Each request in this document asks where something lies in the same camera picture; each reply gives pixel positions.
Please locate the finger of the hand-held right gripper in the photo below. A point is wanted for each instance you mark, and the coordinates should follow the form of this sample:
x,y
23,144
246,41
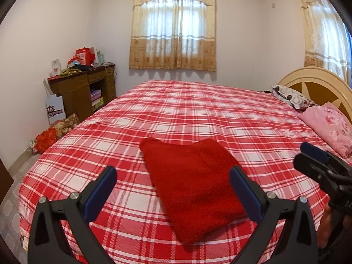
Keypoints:
x,y
313,150
308,163

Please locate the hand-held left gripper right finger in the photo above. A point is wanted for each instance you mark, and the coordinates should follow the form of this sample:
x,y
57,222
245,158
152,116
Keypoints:
x,y
244,195

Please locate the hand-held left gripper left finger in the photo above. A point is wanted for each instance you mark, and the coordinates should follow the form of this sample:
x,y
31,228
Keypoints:
x,y
100,195

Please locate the red knitted sweater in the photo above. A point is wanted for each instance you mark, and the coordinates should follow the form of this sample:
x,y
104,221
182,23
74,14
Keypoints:
x,y
192,187

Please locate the person's right hand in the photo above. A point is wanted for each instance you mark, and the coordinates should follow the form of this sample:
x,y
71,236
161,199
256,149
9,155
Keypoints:
x,y
327,225

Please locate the pink floral pillow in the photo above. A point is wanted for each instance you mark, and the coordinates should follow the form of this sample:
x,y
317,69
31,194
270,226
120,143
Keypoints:
x,y
330,126

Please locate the grey patterned pillow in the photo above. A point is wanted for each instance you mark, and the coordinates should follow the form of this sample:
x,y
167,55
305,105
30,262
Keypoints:
x,y
291,97

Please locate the cream and brown headboard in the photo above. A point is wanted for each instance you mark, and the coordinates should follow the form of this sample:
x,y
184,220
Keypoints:
x,y
310,77

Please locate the red plastic bag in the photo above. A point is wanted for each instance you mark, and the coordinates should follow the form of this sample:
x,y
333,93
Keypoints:
x,y
46,141

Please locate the white paper bag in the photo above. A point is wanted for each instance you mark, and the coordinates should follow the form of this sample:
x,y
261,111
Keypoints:
x,y
55,110

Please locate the pink box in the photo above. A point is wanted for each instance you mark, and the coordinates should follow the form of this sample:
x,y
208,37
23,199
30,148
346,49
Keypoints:
x,y
96,97

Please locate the bed with red plaid sheet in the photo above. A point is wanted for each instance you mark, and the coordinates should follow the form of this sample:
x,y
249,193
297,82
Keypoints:
x,y
192,110

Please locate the brown wooden desk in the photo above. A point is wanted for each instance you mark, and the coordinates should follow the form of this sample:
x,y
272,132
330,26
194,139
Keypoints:
x,y
74,96

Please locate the narrow beige window curtain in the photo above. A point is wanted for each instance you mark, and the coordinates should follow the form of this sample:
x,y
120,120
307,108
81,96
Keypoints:
x,y
321,33

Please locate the dark cloth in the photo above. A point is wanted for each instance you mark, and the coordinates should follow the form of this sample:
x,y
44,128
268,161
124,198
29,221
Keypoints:
x,y
81,68

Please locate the white card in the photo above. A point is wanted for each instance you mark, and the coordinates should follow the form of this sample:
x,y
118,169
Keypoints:
x,y
55,68

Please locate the pale green bag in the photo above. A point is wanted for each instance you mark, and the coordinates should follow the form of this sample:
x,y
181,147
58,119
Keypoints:
x,y
100,57

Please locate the red gift bag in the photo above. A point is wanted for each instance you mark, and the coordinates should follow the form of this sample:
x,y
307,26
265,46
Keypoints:
x,y
85,57

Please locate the wide beige window curtain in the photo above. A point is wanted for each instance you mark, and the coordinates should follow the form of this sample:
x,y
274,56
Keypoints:
x,y
170,49

